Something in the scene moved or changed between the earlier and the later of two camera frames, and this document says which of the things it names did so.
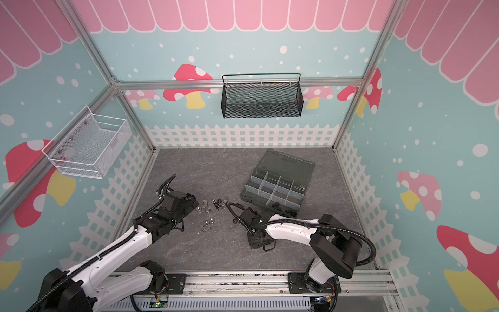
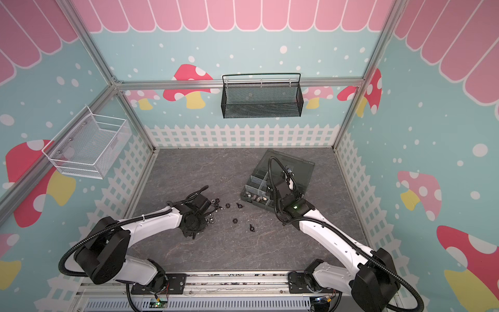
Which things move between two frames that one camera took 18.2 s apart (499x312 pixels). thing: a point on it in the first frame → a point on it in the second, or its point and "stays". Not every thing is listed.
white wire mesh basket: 89,146 stays
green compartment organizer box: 278,184 stays
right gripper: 251,243 → 297,195
